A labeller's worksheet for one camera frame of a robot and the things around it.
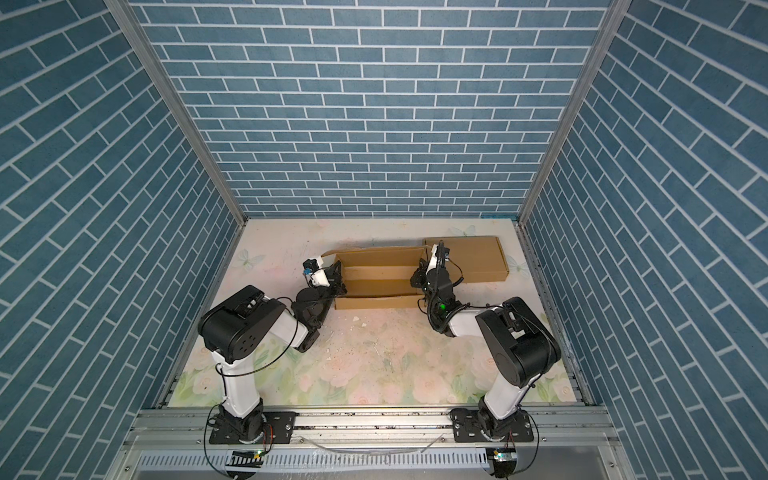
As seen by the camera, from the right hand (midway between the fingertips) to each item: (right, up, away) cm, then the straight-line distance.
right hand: (416, 258), depth 92 cm
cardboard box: (-13, -7, +10) cm, 18 cm away
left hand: (-23, -2, -1) cm, 23 cm away
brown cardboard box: (+23, -1, +13) cm, 27 cm away
